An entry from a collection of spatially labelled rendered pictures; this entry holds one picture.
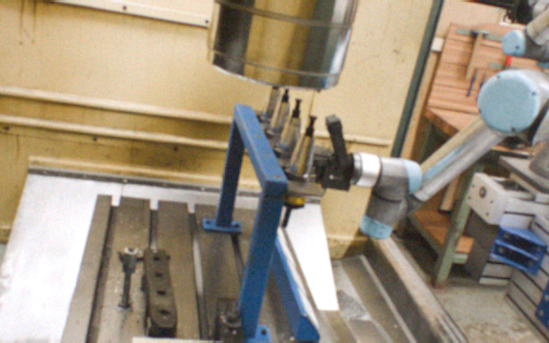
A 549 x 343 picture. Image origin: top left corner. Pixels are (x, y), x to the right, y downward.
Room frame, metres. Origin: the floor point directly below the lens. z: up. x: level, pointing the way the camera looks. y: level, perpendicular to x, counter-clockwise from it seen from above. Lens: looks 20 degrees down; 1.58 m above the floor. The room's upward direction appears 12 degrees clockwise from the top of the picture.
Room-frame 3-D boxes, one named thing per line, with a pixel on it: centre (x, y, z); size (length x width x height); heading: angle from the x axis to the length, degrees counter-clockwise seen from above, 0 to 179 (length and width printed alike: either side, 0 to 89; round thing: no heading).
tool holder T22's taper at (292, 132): (1.10, -0.02, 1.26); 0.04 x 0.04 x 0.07
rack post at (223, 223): (1.36, 0.10, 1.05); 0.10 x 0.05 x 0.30; 104
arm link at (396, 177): (1.28, -0.28, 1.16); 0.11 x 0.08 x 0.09; 104
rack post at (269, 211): (0.93, -0.01, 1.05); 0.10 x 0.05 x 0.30; 104
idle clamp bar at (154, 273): (0.95, 0.16, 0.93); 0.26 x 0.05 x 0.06; 19
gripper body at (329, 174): (1.24, -0.12, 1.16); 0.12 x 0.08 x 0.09; 104
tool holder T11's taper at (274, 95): (1.32, 0.03, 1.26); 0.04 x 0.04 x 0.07
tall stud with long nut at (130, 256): (0.95, 0.22, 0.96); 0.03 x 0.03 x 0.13
